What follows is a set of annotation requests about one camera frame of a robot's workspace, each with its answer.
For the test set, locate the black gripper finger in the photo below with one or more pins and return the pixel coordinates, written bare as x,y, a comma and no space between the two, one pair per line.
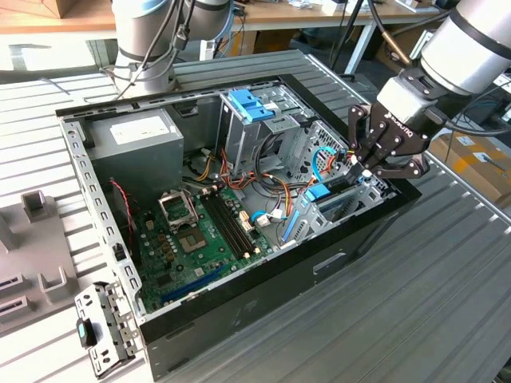
403,167
357,131

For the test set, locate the hard disk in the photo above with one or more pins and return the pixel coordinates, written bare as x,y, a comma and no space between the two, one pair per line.
317,193

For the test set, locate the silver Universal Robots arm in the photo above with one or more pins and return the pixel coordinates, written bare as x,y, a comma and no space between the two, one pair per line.
459,52

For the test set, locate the metal disk bay cage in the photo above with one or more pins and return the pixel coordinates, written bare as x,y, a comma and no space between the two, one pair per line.
375,195

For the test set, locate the brown cardboard box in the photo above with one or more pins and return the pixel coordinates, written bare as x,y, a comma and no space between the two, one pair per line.
479,179

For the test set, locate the black stand pole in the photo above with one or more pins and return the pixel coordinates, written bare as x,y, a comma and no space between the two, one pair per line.
347,36

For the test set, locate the metal drive cage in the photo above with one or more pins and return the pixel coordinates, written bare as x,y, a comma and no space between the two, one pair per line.
247,139

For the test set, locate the blue plastic cage latch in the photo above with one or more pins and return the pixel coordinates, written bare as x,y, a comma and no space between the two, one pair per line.
245,103

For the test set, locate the wooden desk with white legs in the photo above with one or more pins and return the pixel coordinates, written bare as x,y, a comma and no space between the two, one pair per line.
319,14

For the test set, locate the black RAM slot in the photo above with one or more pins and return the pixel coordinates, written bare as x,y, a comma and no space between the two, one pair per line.
238,221
220,227
232,223
226,226

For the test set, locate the black open PC case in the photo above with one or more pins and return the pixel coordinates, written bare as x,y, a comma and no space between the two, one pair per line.
279,287

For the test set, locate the CPU socket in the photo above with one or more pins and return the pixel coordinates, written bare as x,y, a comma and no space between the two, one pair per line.
192,239

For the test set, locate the green motherboard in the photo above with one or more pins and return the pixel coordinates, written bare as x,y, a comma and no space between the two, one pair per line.
187,263

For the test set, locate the grey power supply unit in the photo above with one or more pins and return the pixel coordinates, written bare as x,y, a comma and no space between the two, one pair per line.
135,159

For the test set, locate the blue expansion slot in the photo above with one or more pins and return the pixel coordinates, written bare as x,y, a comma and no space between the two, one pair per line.
191,285

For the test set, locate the black latch with teal tab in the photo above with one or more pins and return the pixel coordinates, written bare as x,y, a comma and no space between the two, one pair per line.
85,333

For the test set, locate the grey parts rack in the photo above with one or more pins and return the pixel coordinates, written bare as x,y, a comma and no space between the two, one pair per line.
36,255

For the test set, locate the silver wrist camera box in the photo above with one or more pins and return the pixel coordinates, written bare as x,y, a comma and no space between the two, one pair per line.
403,99

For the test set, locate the metal slot retainer bracket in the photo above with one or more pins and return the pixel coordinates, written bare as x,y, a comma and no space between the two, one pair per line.
100,307

